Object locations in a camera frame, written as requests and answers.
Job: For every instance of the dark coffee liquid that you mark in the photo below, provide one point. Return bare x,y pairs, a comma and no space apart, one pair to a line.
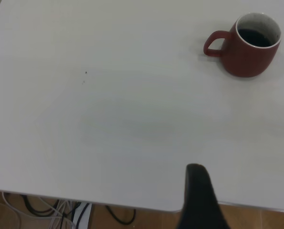
254,38

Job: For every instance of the red ceramic mug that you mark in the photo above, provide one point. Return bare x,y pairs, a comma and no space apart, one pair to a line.
246,59

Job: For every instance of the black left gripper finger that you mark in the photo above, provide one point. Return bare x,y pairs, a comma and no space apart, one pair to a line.
199,202

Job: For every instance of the white table leg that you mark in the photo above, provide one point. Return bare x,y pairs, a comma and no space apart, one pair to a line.
83,214

